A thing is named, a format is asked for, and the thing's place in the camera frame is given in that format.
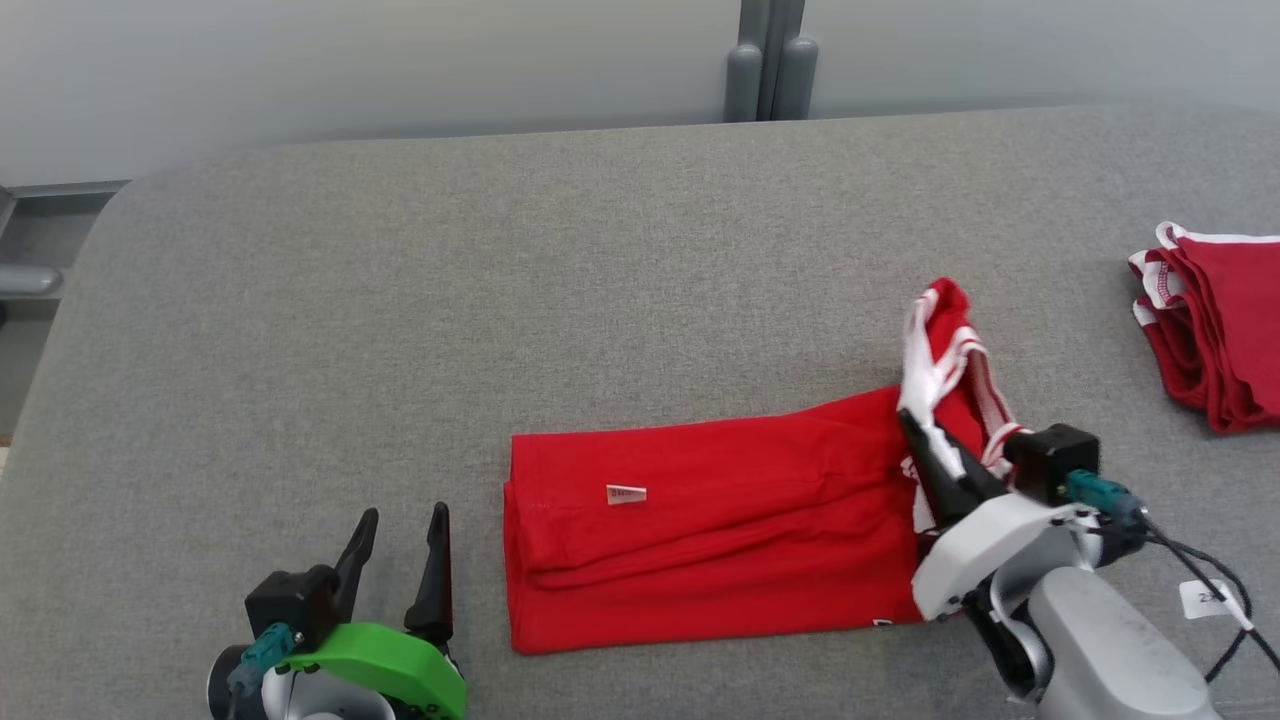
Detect grey metal bar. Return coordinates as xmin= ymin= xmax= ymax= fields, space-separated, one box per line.
xmin=0 ymin=262 xmax=64 ymax=297

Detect teal cable connector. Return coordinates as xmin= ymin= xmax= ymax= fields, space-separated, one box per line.
xmin=1064 ymin=469 xmax=1152 ymax=532
xmin=227 ymin=621 xmax=302 ymax=699

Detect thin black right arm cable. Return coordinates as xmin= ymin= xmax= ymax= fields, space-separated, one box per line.
xmin=1138 ymin=518 xmax=1280 ymax=683

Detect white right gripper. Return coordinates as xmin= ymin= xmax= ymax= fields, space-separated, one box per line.
xmin=896 ymin=407 xmax=1103 ymax=703

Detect red shorts with white stripe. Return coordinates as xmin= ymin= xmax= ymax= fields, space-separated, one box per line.
xmin=1127 ymin=221 xmax=1280 ymax=437

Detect red jersey with number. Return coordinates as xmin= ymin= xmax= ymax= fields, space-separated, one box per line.
xmin=502 ymin=277 xmax=1032 ymax=657

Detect teal left cable connector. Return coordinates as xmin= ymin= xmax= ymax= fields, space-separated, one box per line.
xmin=227 ymin=621 xmax=302 ymax=699

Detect small white cable tag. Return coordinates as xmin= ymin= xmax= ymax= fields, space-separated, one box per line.
xmin=1179 ymin=579 xmax=1243 ymax=622

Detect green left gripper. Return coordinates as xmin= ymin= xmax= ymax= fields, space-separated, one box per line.
xmin=207 ymin=501 xmax=470 ymax=720

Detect teal right cable connector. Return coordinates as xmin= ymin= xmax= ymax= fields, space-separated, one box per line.
xmin=1064 ymin=469 xmax=1152 ymax=532

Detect grey partition post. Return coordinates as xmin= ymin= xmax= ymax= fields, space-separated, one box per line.
xmin=723 ymin=0 xmax=820 ymax=124

